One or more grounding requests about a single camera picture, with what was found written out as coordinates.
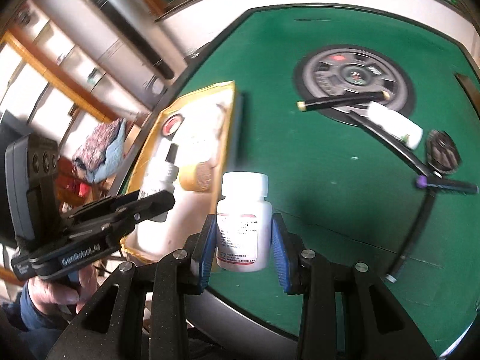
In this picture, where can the gold storage tray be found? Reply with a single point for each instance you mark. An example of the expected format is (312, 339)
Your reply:
(161, 232)

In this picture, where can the person's left hand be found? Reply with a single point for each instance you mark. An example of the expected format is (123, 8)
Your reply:
(45, 292)

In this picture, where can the white bottle black cap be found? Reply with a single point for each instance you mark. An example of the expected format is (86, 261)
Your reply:
(157, 180)

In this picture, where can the white bottle red label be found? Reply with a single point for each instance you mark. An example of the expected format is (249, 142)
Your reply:
(243, 232)

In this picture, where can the white wooden wall cabinet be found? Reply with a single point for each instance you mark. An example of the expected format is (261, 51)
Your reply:
(37, 82)

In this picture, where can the floral cloth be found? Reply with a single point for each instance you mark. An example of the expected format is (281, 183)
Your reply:
(97, 146)

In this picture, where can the black tape roll orange core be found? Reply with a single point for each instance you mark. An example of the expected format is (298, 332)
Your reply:
(165, 127)

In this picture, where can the black pen purple cap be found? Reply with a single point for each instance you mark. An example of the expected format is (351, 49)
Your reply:
(450, 185)

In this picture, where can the white bottle green label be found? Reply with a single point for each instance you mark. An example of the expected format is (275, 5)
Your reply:
(393, 123)

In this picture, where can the black marker pen gold ends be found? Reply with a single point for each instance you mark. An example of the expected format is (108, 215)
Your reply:
(337, 103)

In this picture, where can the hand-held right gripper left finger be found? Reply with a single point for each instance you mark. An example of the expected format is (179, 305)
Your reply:
(208, 255)

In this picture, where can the round table control panel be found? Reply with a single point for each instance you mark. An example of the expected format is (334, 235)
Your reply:
(326, 78)

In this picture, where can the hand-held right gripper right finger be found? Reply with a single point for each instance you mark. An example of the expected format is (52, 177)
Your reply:
(281, 255)

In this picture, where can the white standing air conditioner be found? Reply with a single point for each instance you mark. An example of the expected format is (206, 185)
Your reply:
(112, 45)

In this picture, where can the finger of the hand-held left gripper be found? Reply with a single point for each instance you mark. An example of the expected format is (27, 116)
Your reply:
(150, 210)
(97, 206)

